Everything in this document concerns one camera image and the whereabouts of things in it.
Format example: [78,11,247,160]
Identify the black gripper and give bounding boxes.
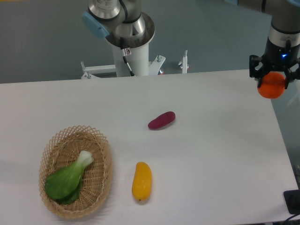
[249,39,300,89]

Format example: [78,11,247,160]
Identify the orange fruit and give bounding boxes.
[257,72,285,99]

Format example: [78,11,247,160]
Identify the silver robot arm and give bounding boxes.
[227,0,300,89]

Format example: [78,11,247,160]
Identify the woven wicker basket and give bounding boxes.
[38,126,113,219]

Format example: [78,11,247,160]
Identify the purple sweet potato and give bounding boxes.
[148,111,176,130]

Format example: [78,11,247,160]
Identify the black device at table edge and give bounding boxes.
[283,189,300,214]

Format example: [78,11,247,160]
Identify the yellow mango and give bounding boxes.
[132,162,152,202]

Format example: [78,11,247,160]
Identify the green bok choy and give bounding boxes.
[45,150,93,204]

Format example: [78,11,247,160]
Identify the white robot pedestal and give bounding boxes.
[80,11,166,79]

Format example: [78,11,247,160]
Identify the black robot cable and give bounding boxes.
[120,37,136,77]

